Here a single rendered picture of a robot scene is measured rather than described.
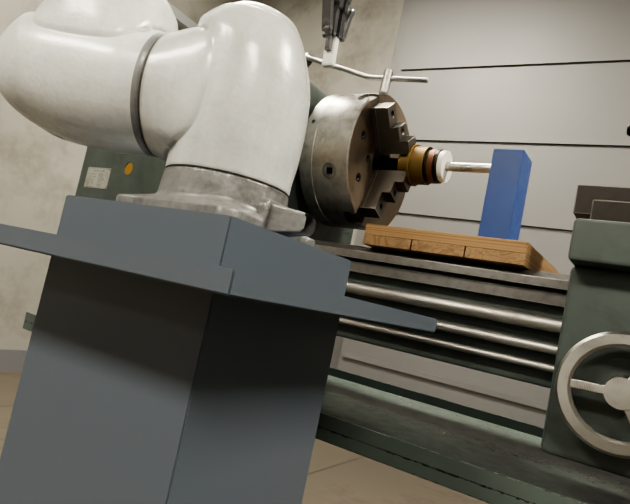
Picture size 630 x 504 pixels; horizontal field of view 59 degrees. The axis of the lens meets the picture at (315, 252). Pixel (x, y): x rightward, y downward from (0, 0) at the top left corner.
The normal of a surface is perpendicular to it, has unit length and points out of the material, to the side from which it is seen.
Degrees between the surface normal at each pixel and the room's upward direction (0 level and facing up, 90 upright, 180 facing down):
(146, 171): 90
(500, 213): 90
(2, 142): 90
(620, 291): 90
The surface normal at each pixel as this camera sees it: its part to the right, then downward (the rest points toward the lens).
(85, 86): -0.17, 0.24
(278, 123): 0.64, 0.07
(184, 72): -0.15, -0.17
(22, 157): 0.84, 0.13
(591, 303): -0.52, -0.18
